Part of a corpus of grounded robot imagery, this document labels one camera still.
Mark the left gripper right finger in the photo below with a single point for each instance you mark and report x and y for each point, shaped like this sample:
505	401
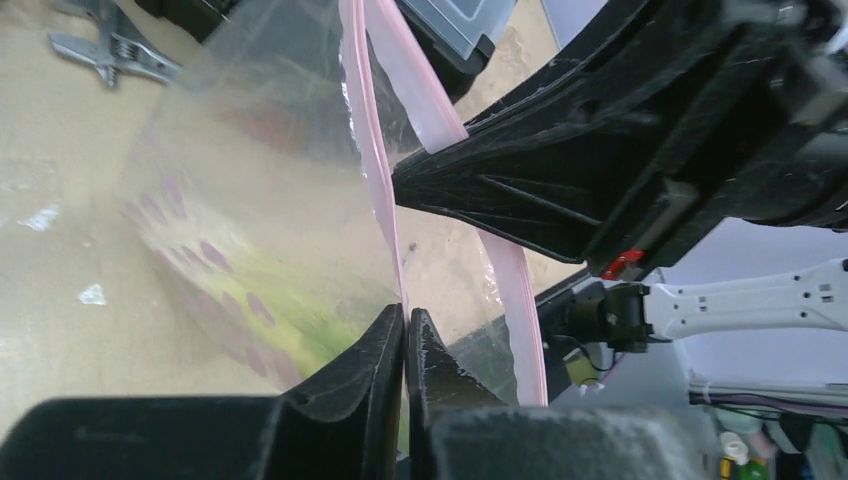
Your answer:
460	430

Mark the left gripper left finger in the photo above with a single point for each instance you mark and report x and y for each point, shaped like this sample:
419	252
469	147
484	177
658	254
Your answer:
340	423

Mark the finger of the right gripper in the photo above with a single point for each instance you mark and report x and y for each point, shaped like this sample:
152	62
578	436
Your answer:
555	163

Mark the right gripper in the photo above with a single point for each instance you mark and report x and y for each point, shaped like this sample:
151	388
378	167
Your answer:
739	110

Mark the clear zip top bag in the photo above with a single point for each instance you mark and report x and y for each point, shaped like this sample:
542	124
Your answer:
280	136

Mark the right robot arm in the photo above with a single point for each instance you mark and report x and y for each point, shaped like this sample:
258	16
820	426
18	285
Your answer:
628	315

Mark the black toolbox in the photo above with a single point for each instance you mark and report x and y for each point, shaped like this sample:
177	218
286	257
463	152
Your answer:
457	37

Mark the adjustable wrench red handle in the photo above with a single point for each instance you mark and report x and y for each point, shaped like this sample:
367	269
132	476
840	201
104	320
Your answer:
119	47

